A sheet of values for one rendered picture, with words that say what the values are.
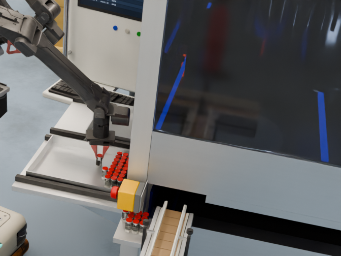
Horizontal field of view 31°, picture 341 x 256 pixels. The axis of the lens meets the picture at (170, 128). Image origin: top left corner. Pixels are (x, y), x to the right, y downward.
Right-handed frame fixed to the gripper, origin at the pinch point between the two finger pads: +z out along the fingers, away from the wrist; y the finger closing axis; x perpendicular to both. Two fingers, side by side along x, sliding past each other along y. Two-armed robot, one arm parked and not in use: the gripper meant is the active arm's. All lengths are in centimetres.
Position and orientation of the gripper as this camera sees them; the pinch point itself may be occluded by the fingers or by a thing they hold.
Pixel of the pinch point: (99, 155)
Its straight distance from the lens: 225.4
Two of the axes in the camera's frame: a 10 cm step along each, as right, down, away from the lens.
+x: -0.5, -5.1, 8.6
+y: 9.9, 0.6, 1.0
